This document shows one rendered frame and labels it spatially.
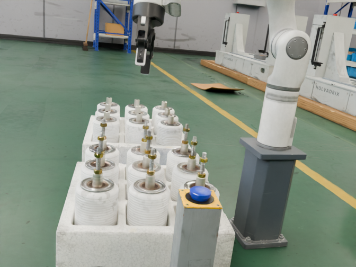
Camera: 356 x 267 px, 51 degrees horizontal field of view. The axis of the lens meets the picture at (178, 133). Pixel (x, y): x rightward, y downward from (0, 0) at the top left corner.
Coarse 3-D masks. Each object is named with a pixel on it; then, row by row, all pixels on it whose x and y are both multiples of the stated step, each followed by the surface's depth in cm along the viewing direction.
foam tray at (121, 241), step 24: (120, 168) 112; (72, 192) 94; (120, 192) 97; (72, 216) 83; (120, 216) 85; (168, 216) 88; (72, 240) 78; (96, 240) 79; (120, 240) 80; (144, 240) 81; (168, 240) 81; (72, 264) 80; (96, 264) 81; (120, 264) 82; (144, 264) 82; (168, 264) 83; (216, 264) 85
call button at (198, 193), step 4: (192, 188) 68; (196, 188) 69; (200, 188) 69; (204, 188) 69; (192, 192) 67; (196, 192) 67; (200, 192) 67; (204, 192) 67; (208, 192) 67; (192, 196) 67; (196, 196) 66; (200, 196) 66; (204, 196) 66; (208, 196) 67; (196, 200) 67; (200, 200) 67; (204, 200) 67
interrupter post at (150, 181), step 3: (147, 174) 84; (147, 177) 84; (150, 177) 83; (153, 177) 84; (147, 180) 84; (150, 180) 84; (153, 180) 84; (147, 183) 84; (150, 183) 84; (153, 183) 84; (147, 186) 84; (150, 186) 84; (153, 186) 85
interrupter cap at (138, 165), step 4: (132, 164) 96; (136, 164) 96; (140, 164) 97; (156, 164) 98; (136, 168) 94; (140, 168) 94; (144, 168) 95; (148, 168) 95; (156, 168) 95; (160, 168) 95; (144, 172) 93
